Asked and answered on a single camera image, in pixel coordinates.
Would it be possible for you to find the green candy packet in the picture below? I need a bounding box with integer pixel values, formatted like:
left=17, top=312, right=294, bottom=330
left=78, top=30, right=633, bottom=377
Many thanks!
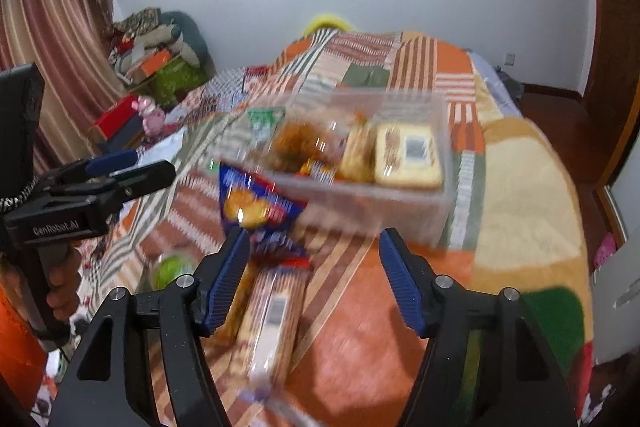
left=150, top=252, right=198, bottom=293

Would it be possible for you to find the blue chip bag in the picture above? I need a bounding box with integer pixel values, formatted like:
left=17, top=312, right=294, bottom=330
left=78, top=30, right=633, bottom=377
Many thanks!
left=218, top=162, right=308, bottom=258

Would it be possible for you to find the grey bed sheet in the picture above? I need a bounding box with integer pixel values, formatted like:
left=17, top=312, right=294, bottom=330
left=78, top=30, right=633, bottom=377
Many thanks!
left=470, top=52, right=523, bottom=118

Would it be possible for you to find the red box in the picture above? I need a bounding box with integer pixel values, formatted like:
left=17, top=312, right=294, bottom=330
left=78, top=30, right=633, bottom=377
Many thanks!
left=90, top=94, right=146, bottom=140

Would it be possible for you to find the patterned fabric bag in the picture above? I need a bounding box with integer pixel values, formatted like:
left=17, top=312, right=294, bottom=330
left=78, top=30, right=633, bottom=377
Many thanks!
left=112, top=8, right=162, bottom=38

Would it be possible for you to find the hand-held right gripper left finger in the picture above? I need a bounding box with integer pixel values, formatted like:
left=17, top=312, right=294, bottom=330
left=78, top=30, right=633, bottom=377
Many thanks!
left=47, top=227, right=251, bottom=427

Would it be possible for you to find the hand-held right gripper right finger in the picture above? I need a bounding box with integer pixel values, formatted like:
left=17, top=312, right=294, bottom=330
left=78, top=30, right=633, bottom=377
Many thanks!
left=378, top=228, right=576, bottom=427

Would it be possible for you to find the yellow round object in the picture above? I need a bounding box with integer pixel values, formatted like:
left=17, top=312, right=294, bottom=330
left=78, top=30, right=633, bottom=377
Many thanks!
left=305, top=13, right=353, bottom=35

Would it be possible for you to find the white cloth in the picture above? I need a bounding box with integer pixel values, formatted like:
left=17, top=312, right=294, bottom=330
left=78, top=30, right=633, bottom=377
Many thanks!
left=135, top=129, right=186, bottom=168

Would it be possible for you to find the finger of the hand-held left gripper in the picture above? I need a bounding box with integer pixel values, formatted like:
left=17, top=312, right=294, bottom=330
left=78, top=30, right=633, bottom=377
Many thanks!
left=117, top=160, right=177, bottom=202
left=85, top=150, right=138, bottom=176

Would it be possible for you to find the orange cardboard box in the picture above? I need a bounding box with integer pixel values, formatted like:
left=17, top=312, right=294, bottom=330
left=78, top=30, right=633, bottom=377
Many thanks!
left=127, top=49, right=173, bottom=85

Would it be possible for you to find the person's left hand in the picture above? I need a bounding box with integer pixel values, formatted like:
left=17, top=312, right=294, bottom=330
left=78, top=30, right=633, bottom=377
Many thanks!
left=45, top=247, right=83, bottom=313

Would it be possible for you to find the long clear cracker packet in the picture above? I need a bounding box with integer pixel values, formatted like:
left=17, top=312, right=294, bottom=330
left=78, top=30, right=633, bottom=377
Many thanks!
left=235, top=262, right=308, bottom=388

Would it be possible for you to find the wooden door frame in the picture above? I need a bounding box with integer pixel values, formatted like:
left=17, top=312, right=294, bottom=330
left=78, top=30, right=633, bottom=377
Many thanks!
left=580, top=0, right=640, bottom=188

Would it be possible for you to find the clear plastic storage box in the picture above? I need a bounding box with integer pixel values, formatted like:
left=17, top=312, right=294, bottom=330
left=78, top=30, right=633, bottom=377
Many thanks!
left=220, top=89, right=453, bottom=253

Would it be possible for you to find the pink plush toy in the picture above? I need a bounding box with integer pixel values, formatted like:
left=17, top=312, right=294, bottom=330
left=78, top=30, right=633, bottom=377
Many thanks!
left=135, top=96, right=166, bottom=135

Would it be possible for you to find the white appliance with stickers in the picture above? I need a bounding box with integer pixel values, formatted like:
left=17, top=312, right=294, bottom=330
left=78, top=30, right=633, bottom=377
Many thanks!
left=590, top=207, right=640, bottom=365

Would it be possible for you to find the checkered patterned cloth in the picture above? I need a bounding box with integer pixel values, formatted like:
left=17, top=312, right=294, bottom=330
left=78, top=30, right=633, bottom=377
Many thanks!
left=192, top=67, right=266, bottom=112

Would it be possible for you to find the clear fried snack packet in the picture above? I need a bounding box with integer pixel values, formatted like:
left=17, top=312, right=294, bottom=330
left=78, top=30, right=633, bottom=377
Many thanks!
left=270, top=119, right=341, bottom=172

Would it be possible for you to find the dark flat box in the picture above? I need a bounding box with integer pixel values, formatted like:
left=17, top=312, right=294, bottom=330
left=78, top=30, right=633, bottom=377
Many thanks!
left=97, top=117, right=146, bottom=152

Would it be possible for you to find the beige sliced cake packet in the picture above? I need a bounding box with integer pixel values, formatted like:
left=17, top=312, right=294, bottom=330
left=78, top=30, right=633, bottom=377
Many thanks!
left=374, top=123, right=445, bottom=190

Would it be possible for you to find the striped brown curtain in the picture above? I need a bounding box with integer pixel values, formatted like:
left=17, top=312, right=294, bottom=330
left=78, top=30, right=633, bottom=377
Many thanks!
left=0, top=0, right=121, bottom=168

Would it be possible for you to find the grey bag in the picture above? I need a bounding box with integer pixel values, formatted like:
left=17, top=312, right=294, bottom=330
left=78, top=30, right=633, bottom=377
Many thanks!
left=492, top=66, right=523, bottom=100

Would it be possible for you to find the pink slipper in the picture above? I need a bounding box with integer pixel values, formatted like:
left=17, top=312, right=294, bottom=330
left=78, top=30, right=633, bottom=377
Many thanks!
left=595, top=234, right=617, bottom=270

